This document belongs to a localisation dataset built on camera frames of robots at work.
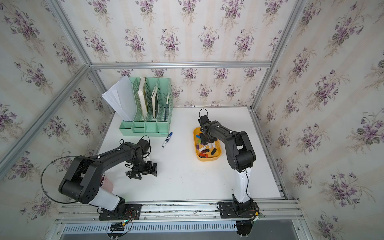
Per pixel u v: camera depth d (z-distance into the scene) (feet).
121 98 3.11
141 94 3.06
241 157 1.74
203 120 2.69
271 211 2.46
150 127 3.42
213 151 3.12
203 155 3.05
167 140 3.28
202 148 3.14
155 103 3.32
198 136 3.39
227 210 2.40
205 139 2.92
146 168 2.52
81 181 1.43
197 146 3.15
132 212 2.39
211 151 3.13
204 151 3.11
